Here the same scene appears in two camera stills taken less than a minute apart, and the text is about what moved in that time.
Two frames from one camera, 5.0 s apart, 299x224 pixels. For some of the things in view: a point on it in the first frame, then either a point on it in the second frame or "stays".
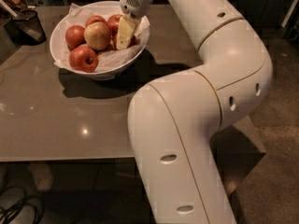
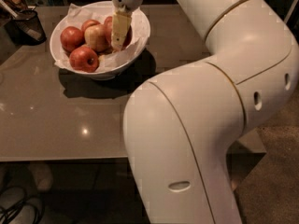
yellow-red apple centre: x=97 y=35 stays
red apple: x=133 y=41 to x=107 y=36
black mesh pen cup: x=25 y=29 stays
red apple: x=84 y=59 stays
